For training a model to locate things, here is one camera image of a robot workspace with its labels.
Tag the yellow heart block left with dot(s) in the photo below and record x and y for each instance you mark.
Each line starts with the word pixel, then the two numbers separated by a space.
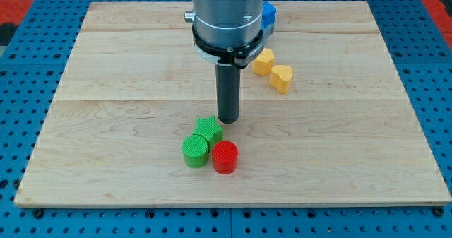
pixel 264 62

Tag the yellow heart block right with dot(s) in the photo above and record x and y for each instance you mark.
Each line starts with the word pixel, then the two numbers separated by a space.
pixel 281 78

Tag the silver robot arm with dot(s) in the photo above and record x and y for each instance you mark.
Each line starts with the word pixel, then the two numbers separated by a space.
pixel 230 32

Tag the blue block behind arm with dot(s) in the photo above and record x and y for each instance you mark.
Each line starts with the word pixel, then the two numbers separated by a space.
pixel 268 15

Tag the yellow heart block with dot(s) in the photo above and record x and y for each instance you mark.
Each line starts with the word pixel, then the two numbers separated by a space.
pixel 264 62
pixel 281 78

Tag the wooden board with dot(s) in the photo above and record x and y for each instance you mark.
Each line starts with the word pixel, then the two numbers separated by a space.
pixel 344 135

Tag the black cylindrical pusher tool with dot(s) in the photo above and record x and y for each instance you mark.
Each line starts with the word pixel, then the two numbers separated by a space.
pixel 227 89

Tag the green star block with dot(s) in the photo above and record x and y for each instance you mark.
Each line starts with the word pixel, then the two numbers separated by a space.
pixel 210 130

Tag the red cylinder block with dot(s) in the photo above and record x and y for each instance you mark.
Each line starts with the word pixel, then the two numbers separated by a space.
pixel 225 156

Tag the green cylinder block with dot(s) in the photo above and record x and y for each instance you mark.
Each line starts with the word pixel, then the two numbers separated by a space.
pixel 195 151

